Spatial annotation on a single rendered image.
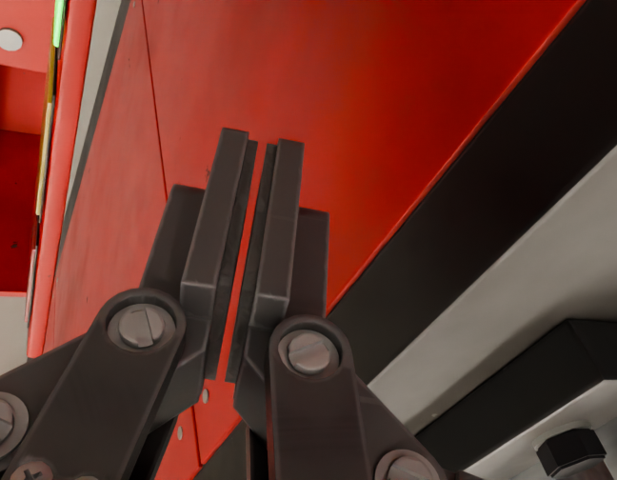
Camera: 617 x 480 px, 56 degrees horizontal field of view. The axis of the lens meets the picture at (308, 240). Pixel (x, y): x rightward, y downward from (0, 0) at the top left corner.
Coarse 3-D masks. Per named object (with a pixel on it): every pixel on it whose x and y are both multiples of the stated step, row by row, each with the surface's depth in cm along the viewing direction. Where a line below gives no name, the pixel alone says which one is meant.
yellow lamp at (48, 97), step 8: (48, 64) 18; (48, 72) 17; (48, 80) 16; (48, 88) 16; (48, 96) 16; (48, 104) 16; (48, 112) 16; (48, 120) 16; (48, 128) 16; (40, 144) 20; (40, 152) 18; (40, 160) 17; (40, 168) 17; (40, 176) 17; (40, 184) 18; (40, 192) 18; (40, 200) 18
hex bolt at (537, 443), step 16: (560, 432) 26; (576, 432) 25; (592, 432) 26; (544, 448) 26; (560, 448) 25; (576, 448) 25; (592, 448) 25; (544, 464) 26; (560, 464) 25; (576, 464) 25; (592, 464) 26
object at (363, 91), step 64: (128, 0) 91; (192, 0) 57; (256, 0) 41; (320, 0) 33; (384, 0) 27; (448, 0) 23; (512, 0) 20; (576, 0) 18; (128, 64) 83; (192, 64) 54; (256, 64) 40; (320, 64) 32; (384, 64) 26; (448, 64) 23; (512, 64) 20; (128, 128) 77; (192, 128) 51; (256, 128) 39; (320, 128) 31; (384, 128) 26; (448, 128) 22; (128, 192) 72; (256, 192) 37; (320, 192) 30; (384, 192) 25; (64, 256) 121; (128, 256) 68; (64, 320) 109; (192, 448) 42
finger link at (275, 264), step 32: (288, 160) 10; (288, 192) 10; (256, 224) 9; (288, 224) 9; (320, 224) 11; (256, 256) 9; (288, 256) 9; (320, 256) 10; (256, 288) 8; (288, 288) 8; (320, 288) 10; (256, 320) 9; (256, 352) 9; (256, 384) 9; (256, 416) 9; (384, 416) 8; (384, 448) 8; (416, 448) 8
